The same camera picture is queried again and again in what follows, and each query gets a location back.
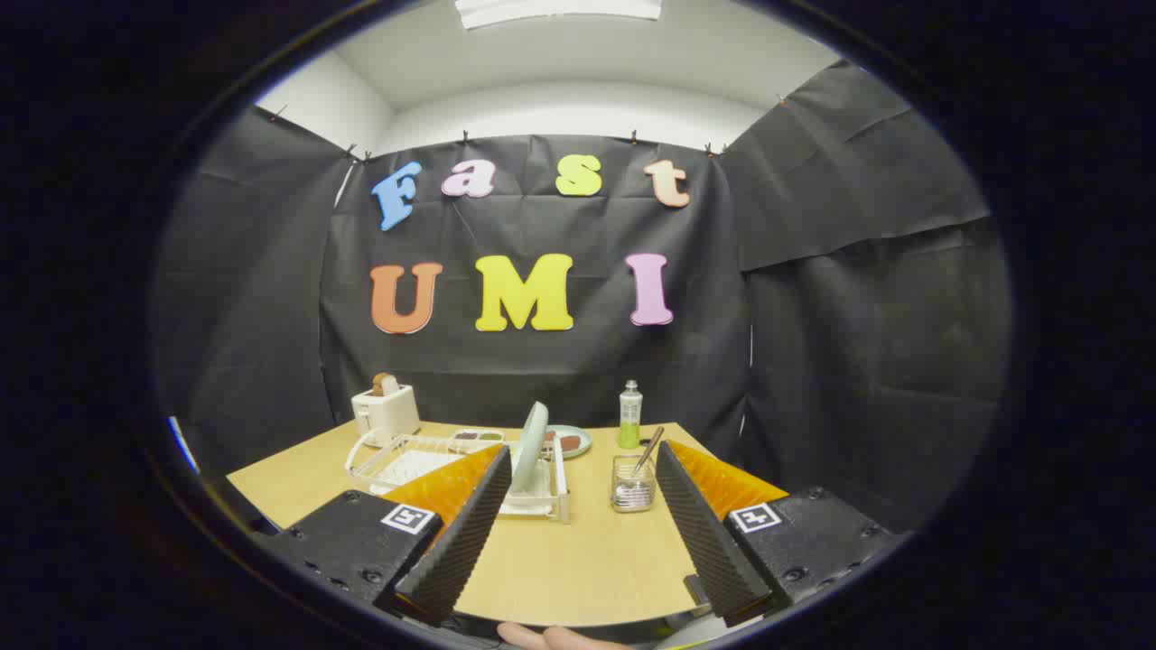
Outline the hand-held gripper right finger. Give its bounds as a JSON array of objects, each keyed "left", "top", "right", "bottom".
[{"left": 655, "top": 440, "right": 909, "bottom": 628}]

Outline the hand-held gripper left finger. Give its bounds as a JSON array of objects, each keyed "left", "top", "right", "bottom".
[{"left": 257, "top": 442, "right": 514, "bottom": 628}]

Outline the spoon with brown handle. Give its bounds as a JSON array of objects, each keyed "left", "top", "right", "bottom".
[{"left": 623, "top": 426, "right": 666, "bottom": 493}]

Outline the light green plate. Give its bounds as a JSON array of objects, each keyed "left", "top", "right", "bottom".
[{"left": 511, "top": 402, "right": 550, "bottom": 493}]

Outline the pale blue plate with meat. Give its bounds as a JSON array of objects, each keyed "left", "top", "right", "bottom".
[{"left": 545, "top": 424, "right": 593, "bottom": 460}]

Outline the white drain tray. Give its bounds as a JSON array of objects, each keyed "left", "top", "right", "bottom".
[{"left": 370, "top": 449, "right": 554, "bottom": 517}]

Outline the white toaster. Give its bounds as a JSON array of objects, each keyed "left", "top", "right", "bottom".
[{"left": 350, "top": 384, "right": 422, "bottom": 448}]

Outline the green and white bottle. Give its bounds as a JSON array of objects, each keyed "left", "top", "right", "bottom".
[{"left": 618, "top": 380, "right": 644, "bottom": 450}]

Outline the black backdrop cloth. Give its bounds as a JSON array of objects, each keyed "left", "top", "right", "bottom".
[{"left": 149, "top": 59, "right": 1012, "bottom": 534}]

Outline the ceiling light panel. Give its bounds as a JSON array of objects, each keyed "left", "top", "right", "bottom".
[{"left": 454, "top": 0, "right": 663, "bottom": 31}]

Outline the clear wire basket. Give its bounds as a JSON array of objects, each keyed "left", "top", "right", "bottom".
[{"left": 611, "top": 454, "right": 657, "bottom": 514}]

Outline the white wire dish rack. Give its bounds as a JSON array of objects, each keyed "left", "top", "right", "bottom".
[{"left": 345, "top": 432, "right": 572, "bottom": 525}]

